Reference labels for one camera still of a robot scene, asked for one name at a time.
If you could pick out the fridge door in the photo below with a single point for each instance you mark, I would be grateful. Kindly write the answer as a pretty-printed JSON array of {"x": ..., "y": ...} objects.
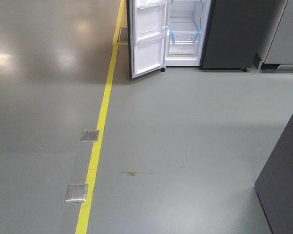
[{"x": 150, "y": 56}]

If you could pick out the dark grey fridge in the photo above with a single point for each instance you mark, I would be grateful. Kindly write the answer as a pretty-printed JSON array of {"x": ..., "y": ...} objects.
[{"x": 230, "y": 31}]

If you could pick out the far silver floor socket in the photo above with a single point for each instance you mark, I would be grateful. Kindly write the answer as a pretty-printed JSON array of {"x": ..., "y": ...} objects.
[{"x": 91, "y": 135}]

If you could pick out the silver floor socket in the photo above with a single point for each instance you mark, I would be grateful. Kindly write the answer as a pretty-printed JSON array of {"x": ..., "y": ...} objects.
[
  {"x": 91, "y": 135},
  {"x": 76, "y": 193}
]

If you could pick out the lower clear door bin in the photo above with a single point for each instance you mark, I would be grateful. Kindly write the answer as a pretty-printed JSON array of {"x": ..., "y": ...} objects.
[{"x": 148, "y": 36}]

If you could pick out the clear door bin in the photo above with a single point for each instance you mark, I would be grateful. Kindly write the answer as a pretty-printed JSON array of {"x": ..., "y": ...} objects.
[
  {"x": 148, "y": 36},
  {"x": 144, "y": 4}
]

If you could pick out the clear crisper drawer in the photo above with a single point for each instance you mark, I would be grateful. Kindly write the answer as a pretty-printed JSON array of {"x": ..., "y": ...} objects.
[{"x": 183, "y": 44}]

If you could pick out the near silver floor socket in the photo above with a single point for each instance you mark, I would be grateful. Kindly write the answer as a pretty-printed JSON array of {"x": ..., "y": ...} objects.
[{"x": 76, "y": 193}]

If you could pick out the middle clear door bin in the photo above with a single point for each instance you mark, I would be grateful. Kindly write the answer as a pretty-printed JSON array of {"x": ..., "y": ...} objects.
[{"x": 144, "y": 4}]

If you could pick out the kitchen island counter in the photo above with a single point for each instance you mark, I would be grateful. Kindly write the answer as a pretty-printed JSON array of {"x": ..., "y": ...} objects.
[{"x": 274, "y": 186}]

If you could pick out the silver neighbouring appliance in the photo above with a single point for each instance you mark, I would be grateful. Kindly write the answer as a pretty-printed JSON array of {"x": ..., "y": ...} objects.
[{"x": 275, "y": 51}]

